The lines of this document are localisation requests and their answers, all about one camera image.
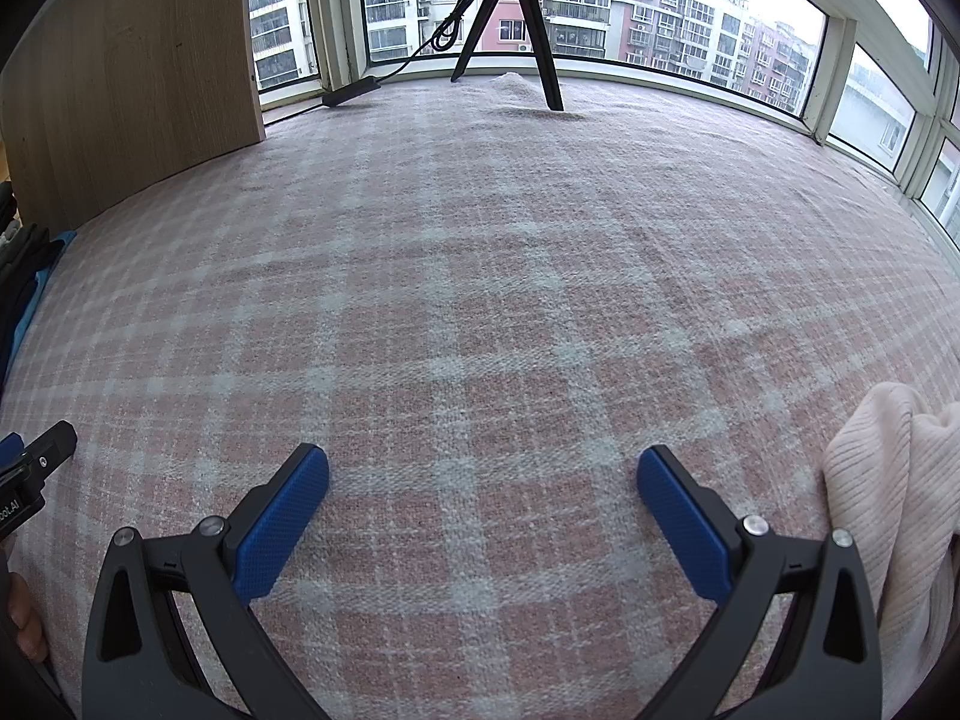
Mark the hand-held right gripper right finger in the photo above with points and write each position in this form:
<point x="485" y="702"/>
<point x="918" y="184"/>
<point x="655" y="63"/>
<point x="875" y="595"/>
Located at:
<point x="682" y="532"/>

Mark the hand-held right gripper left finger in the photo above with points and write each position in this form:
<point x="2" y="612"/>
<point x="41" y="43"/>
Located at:
<point x="281" y="525"/>

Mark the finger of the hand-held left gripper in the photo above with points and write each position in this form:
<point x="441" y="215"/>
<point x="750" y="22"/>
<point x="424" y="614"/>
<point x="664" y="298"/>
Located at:
<point x="49" y="450"/>

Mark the cream knit cardigan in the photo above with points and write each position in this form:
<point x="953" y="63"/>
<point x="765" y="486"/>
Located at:
<point x="892" y="502"/>

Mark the person's left hand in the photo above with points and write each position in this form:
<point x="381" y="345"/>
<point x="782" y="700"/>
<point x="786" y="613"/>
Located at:
<point x="22" y="615"/>

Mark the blue garment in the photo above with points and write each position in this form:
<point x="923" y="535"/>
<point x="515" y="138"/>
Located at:
<point x="64" y="240"/>

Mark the pink plaid blanket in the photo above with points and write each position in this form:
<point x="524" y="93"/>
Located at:
<point x="480" y="277"/>

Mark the light wooden panel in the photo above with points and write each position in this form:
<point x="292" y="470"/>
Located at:
<point x="135" y="75"/>

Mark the black tripod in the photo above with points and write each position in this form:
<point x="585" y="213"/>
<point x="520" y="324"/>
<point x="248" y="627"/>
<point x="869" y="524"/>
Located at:
<point x="510" y="7"/>

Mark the white window frame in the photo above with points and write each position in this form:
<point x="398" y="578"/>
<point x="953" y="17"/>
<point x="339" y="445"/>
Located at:
<point x="330" y="7"/>

